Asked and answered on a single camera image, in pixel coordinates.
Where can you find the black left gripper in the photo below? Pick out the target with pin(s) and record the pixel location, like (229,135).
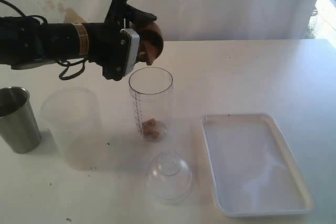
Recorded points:
(107,46)

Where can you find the brown wooden cup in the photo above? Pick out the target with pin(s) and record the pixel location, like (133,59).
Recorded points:
(151,42)

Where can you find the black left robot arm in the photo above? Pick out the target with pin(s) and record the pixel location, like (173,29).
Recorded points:
(31,41)

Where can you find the clear plastic shaker cup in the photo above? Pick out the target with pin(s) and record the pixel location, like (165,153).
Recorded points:
(151,90)

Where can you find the clear dome shaker lid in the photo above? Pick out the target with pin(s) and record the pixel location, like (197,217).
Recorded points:
(169,178)

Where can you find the translucent plastic cup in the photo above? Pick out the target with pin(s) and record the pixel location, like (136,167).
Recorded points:
(72,116)

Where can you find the stainless steel cup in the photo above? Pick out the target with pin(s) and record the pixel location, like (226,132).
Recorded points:
(19,128)

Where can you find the white rectangular tray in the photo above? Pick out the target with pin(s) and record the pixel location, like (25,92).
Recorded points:
(253,170)

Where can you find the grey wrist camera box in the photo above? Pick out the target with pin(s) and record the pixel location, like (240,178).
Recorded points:
(130,42)

